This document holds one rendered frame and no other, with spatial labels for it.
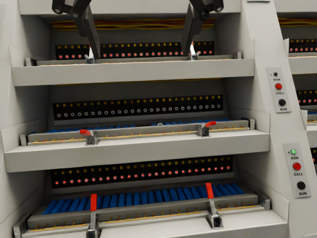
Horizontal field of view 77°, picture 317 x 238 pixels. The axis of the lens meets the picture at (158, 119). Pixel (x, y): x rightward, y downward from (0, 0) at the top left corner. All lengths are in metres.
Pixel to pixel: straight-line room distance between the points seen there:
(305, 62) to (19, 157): 0.75
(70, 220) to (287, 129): 0.57
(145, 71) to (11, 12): 0.37
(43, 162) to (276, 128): 0.55
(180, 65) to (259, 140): 0.27
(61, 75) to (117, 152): 0.23
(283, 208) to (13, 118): 0.65
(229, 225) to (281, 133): 0.25
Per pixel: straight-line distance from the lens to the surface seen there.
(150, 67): 0.52
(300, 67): 0.68
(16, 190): 0.59
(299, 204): 0.58
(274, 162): 0.56
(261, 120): 0.57
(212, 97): 0.68
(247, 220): 0.55
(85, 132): 0.42
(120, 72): 0.52
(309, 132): 0.62
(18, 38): 0.65
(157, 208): 0.53
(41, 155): 0.51
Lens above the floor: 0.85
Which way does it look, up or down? 13 degrees up
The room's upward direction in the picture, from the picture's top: 5 degrees counter-clockwise
